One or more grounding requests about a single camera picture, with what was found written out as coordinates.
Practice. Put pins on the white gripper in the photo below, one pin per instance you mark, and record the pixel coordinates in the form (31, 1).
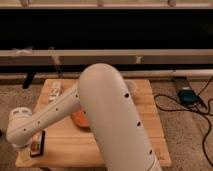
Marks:
(21, 147)

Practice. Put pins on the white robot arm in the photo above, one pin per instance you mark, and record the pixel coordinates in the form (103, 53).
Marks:
(102, 94)

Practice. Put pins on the wooden table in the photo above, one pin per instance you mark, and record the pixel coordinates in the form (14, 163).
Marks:
(66, 145)

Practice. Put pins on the orange bowl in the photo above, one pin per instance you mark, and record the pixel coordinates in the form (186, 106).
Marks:
(79, 119)

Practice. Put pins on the white glue tube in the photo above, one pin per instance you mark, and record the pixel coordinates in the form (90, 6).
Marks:
(56, 90)

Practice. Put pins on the white horizontal rail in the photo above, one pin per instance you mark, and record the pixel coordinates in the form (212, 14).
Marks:
(150, 52)

